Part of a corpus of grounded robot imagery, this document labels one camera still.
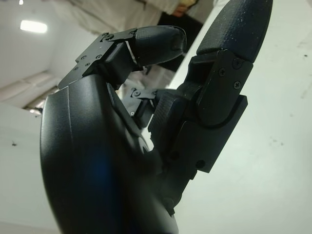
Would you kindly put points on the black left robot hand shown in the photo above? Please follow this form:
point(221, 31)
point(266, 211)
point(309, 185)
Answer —
point(97, 146)

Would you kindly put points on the person in beige jacket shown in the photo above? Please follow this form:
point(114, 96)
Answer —
point(97, 12)

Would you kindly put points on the rectangular ceiling light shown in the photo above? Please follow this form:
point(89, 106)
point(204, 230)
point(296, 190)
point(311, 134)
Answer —
point(34, 26)

